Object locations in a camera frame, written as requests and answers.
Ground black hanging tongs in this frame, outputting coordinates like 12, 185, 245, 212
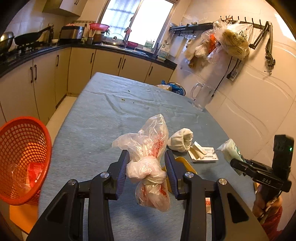
248, 21, 277, 73

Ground black kitchen countertop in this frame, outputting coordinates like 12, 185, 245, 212
1, 44, 177, 82

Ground black wall shelf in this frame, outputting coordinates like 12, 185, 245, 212
169, 23, 213, 33

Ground right hand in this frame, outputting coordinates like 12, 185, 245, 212
252, 184, 282, 218

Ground black wok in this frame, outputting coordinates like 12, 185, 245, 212
14, 25, 54, 46

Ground silver rice cooker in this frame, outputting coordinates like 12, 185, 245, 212
59, 26, 85, 42

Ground glass pot lid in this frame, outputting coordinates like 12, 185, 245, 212
105, 33, 124, 46

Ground orange stool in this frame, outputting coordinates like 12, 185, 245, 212
10, 204, 38, 234

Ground black power cable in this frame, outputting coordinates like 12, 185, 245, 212
211, 56, 233, 98

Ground hanging bag of bread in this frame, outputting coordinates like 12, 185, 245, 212
213, 20, 253, 60

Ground white rolled cloth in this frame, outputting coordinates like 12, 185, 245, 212
167, 128, 194, 153

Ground flattened white carton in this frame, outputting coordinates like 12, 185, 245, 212
188, 141, 218, 163

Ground white printed paper bag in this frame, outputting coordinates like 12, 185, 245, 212
205, 197, 211, 214

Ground clear plastic container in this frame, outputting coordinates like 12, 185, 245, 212
9, 164, 31, 196

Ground red plastic colander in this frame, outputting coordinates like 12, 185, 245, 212
89, 23, 109, 32

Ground steel lidded pot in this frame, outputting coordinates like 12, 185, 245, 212
0, 32, 15, 54

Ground red plastic mesh basket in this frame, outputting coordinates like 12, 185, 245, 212
1, 116, 52, 206

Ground red foil packet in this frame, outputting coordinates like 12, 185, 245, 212
26, 162, 44, 188

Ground knotted white plastic bag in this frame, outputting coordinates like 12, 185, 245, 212
112, 114, 170, 212

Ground yellow plastic tub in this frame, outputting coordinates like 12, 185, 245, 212
162, 157, 197, 196

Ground blue bag on chair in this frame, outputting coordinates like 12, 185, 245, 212
156, 80, 186, 96

